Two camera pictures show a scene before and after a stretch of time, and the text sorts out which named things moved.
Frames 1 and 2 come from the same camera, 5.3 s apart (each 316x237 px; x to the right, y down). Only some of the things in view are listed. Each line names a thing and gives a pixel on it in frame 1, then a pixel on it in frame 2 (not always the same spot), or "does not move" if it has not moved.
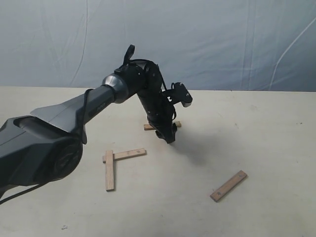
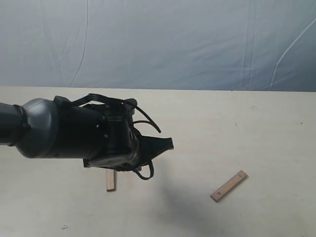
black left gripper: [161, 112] -> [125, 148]
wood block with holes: [228, 185] does not move
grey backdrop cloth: [258, 45] does not move
